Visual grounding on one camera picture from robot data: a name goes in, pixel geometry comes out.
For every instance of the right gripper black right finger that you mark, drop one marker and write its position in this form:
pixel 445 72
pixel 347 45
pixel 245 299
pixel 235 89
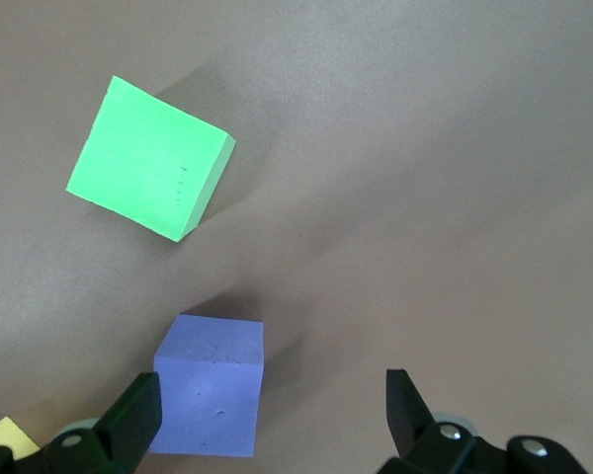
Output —
pixel 435 444

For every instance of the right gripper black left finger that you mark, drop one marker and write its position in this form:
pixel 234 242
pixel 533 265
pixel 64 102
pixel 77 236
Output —
pixel 104 444

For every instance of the yellow foam cube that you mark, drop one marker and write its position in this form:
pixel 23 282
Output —
pixel 5 437

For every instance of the purple foam cube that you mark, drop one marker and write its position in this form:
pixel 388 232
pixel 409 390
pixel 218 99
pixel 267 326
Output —
pixel 212 385

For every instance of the brown table mat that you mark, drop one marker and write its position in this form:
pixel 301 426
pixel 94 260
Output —
pixel 400 173

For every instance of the green foam cube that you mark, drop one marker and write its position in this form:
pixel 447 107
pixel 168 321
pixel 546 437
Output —
pixel 143 158

